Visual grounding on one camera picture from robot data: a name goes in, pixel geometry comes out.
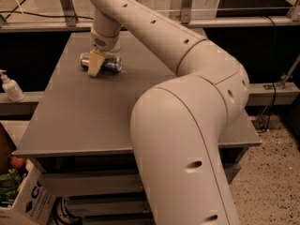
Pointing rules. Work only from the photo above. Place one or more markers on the white cardboard box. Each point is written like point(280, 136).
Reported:
point(23, 199)

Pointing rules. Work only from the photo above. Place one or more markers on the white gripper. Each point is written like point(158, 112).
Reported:
point(104, 43)

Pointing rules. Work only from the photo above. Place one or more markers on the white pump dispenser bottle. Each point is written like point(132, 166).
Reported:
point(13, 90)

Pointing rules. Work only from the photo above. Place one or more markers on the silver blue redbull can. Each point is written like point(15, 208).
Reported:
point(112, 63)

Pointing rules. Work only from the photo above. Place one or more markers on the grey drawer cabinet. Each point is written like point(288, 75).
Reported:
point(79, 135)

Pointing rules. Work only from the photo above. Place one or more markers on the metal frame rail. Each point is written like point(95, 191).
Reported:
point(213, 23)

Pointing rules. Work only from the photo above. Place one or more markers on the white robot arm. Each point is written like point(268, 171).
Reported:
point(175, 125)

